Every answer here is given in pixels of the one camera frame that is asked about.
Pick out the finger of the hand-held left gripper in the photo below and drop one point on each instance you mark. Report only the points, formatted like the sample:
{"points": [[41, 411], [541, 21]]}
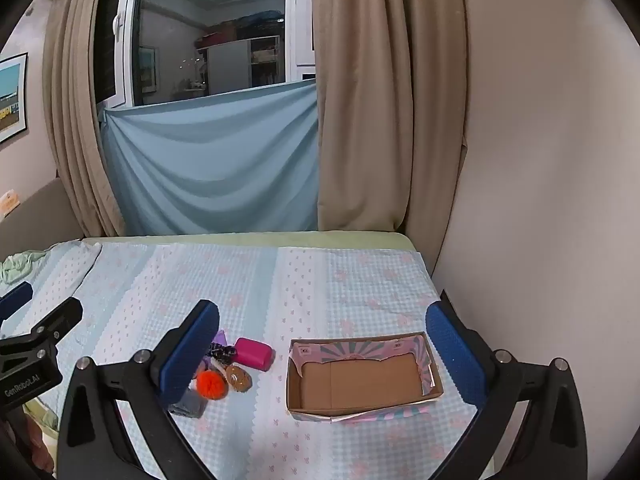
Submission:
{"points": [[15, 297], [60, 316]]}

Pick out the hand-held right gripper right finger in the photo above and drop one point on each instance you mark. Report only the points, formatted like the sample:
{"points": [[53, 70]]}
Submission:
{"points": [[455, 355]]}

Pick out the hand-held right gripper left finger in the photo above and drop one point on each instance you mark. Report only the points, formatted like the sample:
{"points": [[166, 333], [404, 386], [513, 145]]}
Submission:
{"points": [[190, 355]]}

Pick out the black patterned scrunchie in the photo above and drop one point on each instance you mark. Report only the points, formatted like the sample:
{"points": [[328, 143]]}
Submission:
{"points": [[223, 351]]}

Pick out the orange pompom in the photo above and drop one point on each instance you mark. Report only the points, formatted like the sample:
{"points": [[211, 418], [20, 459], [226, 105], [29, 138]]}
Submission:
{"points": [[212, 385]]}

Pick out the grey cloth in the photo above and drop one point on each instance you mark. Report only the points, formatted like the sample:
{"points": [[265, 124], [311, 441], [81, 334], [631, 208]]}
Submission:
{"points": [[190, 404]]}

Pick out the brown donut plush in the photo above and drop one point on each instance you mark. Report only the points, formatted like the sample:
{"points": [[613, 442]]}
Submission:
{"points": [[239, 377]]}

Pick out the magenta soft block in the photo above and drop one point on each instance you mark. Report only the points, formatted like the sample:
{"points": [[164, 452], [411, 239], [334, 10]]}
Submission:
{"points": [[254, 354]]}

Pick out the cardboard box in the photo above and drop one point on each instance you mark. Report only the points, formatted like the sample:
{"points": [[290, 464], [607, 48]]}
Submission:
{"points": [[350, 377]]}

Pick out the person's left hand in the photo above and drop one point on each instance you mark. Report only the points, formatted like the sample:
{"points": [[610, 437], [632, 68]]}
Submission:
{"points": [[39, 442]]}

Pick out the green crumpled cloth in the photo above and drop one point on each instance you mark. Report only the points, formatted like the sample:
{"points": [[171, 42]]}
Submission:
{"points": [[20, 265]]}

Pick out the purple paper card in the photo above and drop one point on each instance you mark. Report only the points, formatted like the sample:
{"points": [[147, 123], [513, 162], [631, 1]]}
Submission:
{"points": [[220, 336]]}

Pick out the grey bed headboard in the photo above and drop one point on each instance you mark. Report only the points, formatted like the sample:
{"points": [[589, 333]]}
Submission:
{"points": [[35, 215]]}

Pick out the green bed sheet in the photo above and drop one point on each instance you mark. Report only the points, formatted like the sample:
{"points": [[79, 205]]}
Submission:
{"points": [[250, 238]]}

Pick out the blue checked blanket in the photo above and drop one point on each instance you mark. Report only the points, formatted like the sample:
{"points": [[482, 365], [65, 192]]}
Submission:
{"points": [[310, 300]]}

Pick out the light blue hanging cloth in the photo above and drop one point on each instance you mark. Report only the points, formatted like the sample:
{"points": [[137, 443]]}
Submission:
{"points": [[210, 160]]}

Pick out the beige curtain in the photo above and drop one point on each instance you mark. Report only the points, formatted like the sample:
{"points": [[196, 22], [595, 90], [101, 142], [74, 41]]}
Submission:
{"points": [[75, 110], [385, 100]]}

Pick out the white framed window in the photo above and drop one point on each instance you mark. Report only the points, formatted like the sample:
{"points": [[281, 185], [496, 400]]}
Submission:
{"points": [[200, 35]]}

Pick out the framed wall picture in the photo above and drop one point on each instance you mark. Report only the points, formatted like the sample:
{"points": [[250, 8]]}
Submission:
{"points": [[12, 97]]}

